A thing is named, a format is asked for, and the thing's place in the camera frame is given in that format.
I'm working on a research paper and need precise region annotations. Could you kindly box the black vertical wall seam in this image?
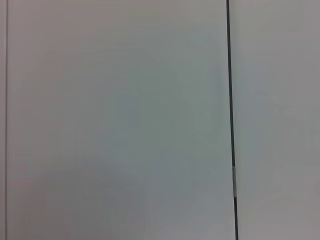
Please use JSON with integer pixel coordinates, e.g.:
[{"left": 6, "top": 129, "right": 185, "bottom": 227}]
[{"left": 225, "top": 0, "right": 239, "bottom": 240}]

